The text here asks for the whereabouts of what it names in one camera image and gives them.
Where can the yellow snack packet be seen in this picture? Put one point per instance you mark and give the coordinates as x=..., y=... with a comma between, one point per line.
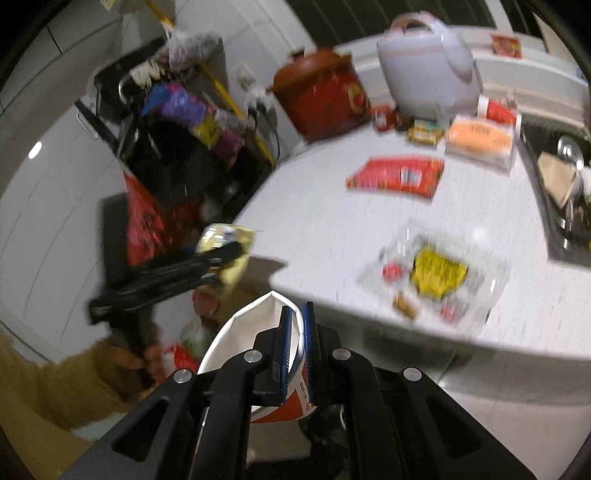
x=235, y=272

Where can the metal ladle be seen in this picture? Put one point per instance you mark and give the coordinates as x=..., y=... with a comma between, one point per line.
x=569, y=147

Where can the red white paper cup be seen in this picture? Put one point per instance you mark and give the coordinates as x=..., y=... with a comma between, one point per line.
x=498, y=113
x=240, y=327

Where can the red plastic bag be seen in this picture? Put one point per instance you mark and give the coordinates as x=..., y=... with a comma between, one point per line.
x=143, y=217

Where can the person's left hand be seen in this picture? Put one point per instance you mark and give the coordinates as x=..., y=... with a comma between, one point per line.
x=154, y=359

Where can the orange white packet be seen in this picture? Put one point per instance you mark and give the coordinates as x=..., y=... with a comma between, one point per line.
x=480, y=141

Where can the red packet on ledge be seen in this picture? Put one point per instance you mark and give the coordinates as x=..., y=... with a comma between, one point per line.
x=506, y=46

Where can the black cart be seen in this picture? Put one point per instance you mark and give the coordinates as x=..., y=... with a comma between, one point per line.
x=152, y=157

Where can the red snack packet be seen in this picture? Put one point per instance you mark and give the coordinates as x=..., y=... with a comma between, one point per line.
x=397, y=177

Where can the white wall plug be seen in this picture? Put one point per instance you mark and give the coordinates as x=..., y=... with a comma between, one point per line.
x=251, y=90

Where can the brown paper piece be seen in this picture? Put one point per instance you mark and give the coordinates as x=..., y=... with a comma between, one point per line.
x=556, y=177

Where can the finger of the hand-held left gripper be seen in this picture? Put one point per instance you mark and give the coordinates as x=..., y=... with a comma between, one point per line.
x=180, y=286
x=194, y=261

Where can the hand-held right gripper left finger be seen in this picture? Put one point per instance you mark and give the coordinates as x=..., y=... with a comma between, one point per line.
x=284, y=355

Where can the small red container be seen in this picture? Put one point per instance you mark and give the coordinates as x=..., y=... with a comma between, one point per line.
x=385, y=117

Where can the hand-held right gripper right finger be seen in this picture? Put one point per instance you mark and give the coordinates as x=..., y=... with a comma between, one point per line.
x=309, y=355

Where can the white rice cooker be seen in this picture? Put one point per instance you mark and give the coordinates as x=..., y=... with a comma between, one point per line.
x=429, y=64

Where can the red clay pot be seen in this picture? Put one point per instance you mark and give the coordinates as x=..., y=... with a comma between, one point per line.
x=318, y=101

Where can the purple plastic bag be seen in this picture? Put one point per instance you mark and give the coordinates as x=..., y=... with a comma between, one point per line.
x=180, y=106

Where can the kitchen sink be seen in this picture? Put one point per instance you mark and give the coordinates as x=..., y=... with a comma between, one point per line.
x=554, y=221

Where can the small green yellow packet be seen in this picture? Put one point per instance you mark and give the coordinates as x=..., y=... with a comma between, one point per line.
x=425, y=134

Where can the clear plastic bag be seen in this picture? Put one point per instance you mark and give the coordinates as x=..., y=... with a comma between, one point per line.
x=438, y=272

